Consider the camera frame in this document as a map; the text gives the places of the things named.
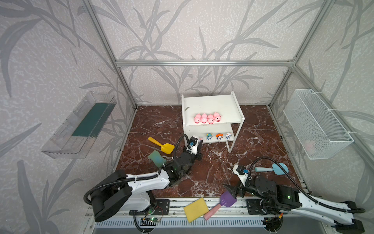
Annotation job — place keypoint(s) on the clear plastic wall bin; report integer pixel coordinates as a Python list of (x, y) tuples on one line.
[(78, 133)]

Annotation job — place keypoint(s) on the purple pink toy shovel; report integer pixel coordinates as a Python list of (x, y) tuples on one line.
[(227, 199)]

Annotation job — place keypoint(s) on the green circuit board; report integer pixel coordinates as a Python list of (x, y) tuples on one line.
[(150, 221)]

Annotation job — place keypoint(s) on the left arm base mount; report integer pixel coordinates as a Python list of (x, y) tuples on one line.
[(161, 207)]

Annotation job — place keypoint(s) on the yellow toy shovel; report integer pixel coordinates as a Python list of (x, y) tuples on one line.
[(166, 148)]

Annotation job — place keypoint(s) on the white two-tier shelf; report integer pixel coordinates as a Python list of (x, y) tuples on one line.
[(232, 117)]

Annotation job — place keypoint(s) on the light blue toy shovel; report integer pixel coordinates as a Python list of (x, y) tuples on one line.
[(277, 169)]

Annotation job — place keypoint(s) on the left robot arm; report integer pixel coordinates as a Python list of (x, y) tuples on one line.
[(125, 192)]

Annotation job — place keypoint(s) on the white wire mesh basket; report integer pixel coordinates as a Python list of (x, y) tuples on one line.
[(311, 119)]

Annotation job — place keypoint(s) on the pink toy in basket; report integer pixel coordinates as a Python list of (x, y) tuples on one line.
[(309, 146)]

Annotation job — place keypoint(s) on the white sheep Doraemon figure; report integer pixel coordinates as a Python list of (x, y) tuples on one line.
[(229, 135)]

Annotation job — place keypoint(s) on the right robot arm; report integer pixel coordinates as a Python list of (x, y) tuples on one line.
[(273, 201)]

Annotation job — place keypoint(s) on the yellow sponge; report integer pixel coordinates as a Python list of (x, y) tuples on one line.
[(196, 209)]

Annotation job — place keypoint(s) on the teal Doraemon figure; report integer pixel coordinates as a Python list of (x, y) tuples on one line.
[(209, 136)]

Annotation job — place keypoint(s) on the green sponge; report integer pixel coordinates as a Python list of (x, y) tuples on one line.
[(157, 159)]

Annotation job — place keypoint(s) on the pink pig toy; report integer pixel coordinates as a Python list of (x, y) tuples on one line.
[(197, 118), (217, 117), (204, 118), (210, 119)]

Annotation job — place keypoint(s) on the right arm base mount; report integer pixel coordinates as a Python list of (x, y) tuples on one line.
[(257, 207)]

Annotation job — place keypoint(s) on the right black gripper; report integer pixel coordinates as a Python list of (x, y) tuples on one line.
[(241, 187)]

